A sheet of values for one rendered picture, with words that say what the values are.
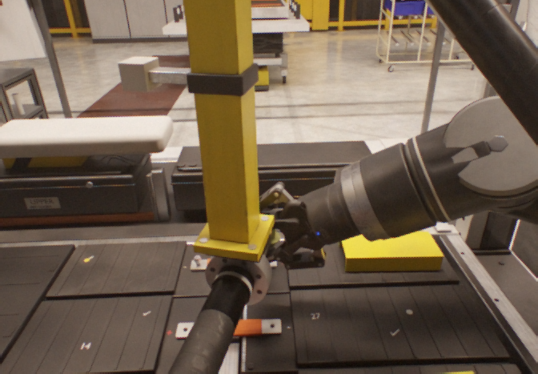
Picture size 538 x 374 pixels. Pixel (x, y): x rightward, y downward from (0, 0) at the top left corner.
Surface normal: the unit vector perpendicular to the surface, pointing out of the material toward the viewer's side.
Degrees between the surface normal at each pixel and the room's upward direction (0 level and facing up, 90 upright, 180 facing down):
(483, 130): 57
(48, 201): 90
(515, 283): 0
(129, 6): 90
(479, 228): 90
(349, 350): 0
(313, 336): 0
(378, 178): 50
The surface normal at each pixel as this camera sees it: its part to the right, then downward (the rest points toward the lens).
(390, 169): -0.55, -0.39
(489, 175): -0.53, -0.07
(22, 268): -0.02, -0.89
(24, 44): 0.45, 0.40
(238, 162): -0.24, 0.45
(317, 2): 0.03, 0.46
